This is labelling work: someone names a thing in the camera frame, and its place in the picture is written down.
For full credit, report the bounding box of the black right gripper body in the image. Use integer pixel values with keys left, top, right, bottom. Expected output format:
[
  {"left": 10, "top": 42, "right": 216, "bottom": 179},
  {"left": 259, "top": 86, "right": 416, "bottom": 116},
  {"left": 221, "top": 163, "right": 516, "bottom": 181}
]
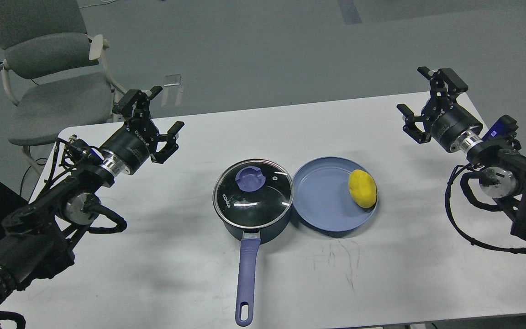
[{"left": 422, "top": 101, "right": 483, "bottom": 153}]

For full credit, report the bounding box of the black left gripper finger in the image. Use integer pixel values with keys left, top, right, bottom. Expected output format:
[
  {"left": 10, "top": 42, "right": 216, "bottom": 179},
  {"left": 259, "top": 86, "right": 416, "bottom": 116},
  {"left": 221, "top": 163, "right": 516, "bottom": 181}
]
[
  {"left": 112, "top": 85, "right": 163, "bottom": 123},
  {"left": 150, "top": 121, "right": 184, "bottom": 164}
]

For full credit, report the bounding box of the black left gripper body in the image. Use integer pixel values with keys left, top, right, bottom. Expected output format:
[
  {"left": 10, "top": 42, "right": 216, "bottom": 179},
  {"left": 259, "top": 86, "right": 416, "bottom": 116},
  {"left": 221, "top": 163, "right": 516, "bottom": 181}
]
[{"left": 100, "top": 115, "right": 159, "bottom": 175}]

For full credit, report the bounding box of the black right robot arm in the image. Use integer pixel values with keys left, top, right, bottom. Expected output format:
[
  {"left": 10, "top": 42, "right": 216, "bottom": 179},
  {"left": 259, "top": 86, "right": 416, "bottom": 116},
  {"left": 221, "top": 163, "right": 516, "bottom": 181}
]
[{"left": 397, "top": 66, "right": 526, "bottom": 255}]

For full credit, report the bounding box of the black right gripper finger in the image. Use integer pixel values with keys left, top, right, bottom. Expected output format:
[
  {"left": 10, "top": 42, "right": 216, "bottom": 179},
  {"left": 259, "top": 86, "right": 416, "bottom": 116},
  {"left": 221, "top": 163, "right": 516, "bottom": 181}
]
[
  {"left": 417, "top": 66, "right": 469, "bottom": 110},
  {"left": 397, "top": 104, "right": 431, "bottom": 144}
]

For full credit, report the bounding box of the glass lid blue knob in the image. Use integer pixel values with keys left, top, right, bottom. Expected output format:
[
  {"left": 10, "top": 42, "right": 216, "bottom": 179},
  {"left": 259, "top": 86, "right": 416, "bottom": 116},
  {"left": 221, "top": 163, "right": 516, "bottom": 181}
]
[{"left": 212, "top": 159, "right": 294, "bottom": 229}]

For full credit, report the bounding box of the yellow potato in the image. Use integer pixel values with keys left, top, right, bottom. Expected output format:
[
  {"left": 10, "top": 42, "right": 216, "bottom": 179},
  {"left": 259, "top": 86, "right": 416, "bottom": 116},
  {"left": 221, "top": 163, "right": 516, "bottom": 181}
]
[{"left": 348, "top": 169, "right": 377, "bottom": 209}]

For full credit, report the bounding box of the blue pot with handle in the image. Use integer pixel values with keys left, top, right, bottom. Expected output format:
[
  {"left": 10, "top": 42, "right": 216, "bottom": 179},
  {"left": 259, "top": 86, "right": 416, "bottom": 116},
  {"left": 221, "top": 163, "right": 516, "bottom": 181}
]
[{"left": 222, "top": 206, "right": 292, "bottom": 327}]

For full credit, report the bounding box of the grey office chair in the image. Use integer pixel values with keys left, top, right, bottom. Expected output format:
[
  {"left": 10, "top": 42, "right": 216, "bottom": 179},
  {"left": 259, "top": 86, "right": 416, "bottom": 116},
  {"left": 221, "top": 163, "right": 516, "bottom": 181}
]
[{"left": 0, "top": 0, "right": 125, "bottom": 174}]

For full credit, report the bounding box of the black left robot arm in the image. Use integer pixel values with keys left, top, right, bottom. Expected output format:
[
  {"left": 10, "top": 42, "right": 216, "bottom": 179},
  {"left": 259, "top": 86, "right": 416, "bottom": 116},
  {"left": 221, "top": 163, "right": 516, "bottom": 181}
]
[{"left": 0, "top": 85, "right": 184, "bottom": 329}]

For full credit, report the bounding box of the blue plate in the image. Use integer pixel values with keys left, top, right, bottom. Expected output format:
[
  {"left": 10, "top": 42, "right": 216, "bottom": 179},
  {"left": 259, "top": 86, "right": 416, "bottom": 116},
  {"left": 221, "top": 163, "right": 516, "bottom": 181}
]
[{"left": 293, "top": 156, "right": 378, "bottom": 233}]

